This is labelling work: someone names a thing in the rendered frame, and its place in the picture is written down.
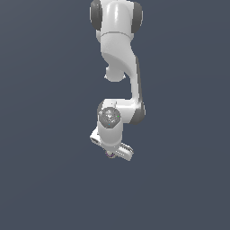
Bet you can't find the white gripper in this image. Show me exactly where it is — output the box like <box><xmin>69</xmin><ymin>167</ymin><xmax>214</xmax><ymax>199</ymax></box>
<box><xmin>88</xmin><ymin>127</ymin><xmax>135</xmax><ymax>162</ymax></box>

